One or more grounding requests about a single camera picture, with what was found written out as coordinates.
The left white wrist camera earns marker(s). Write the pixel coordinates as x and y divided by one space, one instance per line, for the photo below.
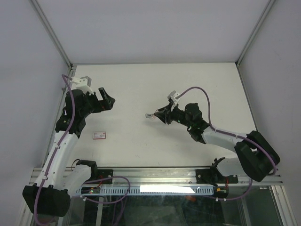
83 84

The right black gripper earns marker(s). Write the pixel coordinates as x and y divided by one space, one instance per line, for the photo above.
165 113

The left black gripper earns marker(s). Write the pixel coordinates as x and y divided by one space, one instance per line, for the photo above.
106 104

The red white staple box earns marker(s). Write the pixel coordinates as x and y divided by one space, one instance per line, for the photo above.
99 135

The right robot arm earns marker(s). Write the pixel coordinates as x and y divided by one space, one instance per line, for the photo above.
255 157

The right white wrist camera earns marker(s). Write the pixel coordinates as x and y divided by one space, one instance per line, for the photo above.
174 98

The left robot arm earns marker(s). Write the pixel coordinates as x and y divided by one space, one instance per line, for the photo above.
51 193

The aluminium frame post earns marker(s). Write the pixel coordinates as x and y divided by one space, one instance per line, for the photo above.
50 31
264 14

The pink stapler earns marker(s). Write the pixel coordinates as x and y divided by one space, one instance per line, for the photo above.
150 116

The white slotted cable duct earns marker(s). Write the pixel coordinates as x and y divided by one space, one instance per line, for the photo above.
148 190

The aluminium mounting rail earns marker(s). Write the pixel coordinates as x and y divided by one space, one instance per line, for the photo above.
182 176

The right aluminium frame post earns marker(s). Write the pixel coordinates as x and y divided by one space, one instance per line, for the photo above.
264 14

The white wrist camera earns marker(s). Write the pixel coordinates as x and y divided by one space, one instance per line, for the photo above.
83 84
174 98

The left aluminium frame post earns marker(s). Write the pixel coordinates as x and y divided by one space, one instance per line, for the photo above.
50 31

